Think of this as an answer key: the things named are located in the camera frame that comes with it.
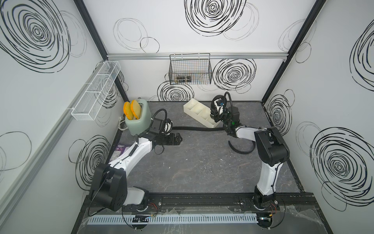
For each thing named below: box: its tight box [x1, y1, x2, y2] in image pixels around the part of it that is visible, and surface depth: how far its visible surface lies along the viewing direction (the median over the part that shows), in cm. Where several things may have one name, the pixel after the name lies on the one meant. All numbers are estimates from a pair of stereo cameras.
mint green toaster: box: [124, 98, 152, 137], surface depth 93 cm
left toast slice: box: [123, 101, 134, 121], surface depth 89 cm
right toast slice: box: [130, 99, 142, 120], surface depth 93 cm
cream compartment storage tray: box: [183, 98, 221, 129], surface depth 111 cm
